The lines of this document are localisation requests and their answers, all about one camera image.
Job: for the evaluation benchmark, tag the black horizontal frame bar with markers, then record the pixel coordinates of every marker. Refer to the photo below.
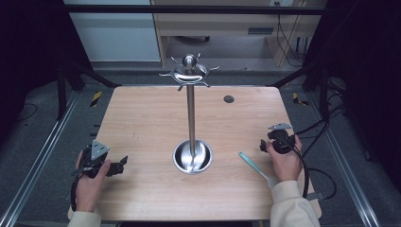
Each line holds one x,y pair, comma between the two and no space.
126,9

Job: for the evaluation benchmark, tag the person's right hand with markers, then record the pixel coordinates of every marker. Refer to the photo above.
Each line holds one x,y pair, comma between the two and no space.
287,165

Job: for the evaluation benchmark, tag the person's left hand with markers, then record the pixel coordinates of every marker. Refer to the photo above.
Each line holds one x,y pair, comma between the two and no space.
90,189

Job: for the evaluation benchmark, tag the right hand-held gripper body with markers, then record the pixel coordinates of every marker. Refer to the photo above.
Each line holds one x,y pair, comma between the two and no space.
280,140

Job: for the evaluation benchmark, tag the stainless steel utensil rack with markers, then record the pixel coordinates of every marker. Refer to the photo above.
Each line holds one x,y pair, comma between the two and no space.
191,126

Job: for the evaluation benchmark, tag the black metal stand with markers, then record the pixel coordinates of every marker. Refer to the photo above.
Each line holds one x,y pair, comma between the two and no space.
62,91
324,94

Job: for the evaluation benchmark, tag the light wooden desk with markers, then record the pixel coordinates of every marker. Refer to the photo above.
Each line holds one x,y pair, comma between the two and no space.
220,26

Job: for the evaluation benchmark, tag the white cabinet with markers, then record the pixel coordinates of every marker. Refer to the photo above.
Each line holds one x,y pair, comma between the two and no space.
116,34

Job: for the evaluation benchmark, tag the yellow black tape strip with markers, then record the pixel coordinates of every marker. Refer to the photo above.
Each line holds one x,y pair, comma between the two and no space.
96,98
298,99

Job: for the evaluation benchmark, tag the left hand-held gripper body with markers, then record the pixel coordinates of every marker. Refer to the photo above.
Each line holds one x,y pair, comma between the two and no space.
98,150

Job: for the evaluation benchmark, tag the aluminium floor rail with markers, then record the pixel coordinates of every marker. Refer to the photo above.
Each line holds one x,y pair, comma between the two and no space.
41,148
350,176

